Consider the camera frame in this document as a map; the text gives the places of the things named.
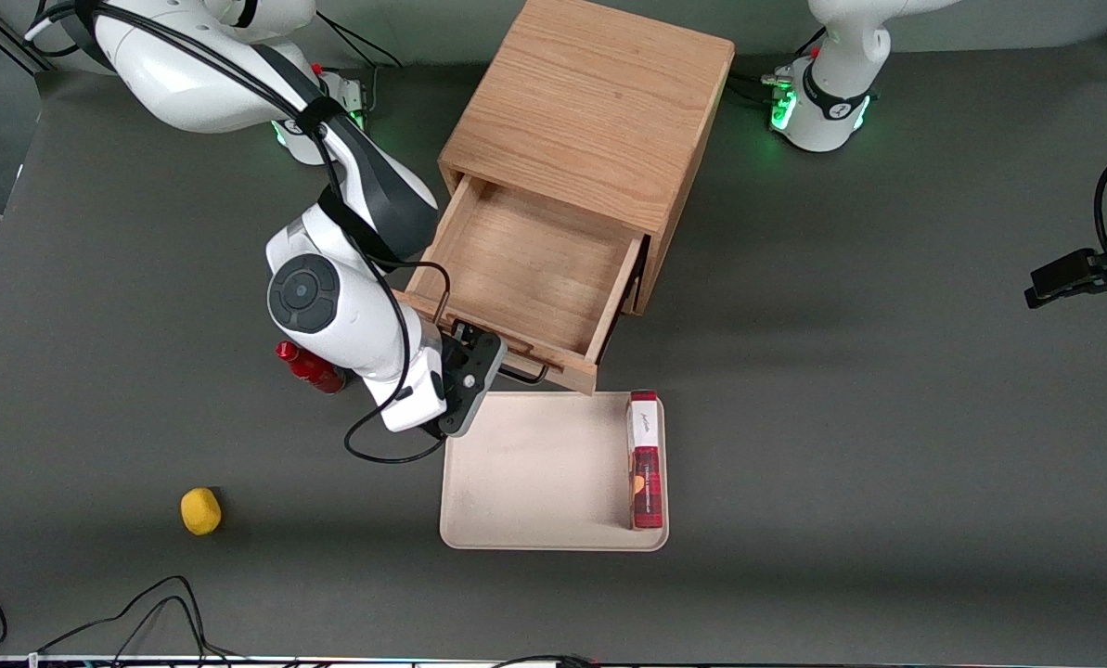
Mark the red and white cracker box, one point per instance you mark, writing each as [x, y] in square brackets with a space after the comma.
[646, 482]

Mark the black metal frame bar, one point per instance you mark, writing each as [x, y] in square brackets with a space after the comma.
[6, 42]

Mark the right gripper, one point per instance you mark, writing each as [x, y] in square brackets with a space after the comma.
[461, 340]

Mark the beige plastic tray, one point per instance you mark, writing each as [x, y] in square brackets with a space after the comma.
[534, 473]

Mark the yellow lemon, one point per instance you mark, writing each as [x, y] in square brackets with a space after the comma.
[200, 511]

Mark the wooden drawer cabinet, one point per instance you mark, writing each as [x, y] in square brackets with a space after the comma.
[599, 102]

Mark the black camera clamp mount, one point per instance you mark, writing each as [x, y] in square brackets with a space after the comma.
[1073, 274]

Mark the red soda bottle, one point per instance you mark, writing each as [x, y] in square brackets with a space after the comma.
[316, 373]

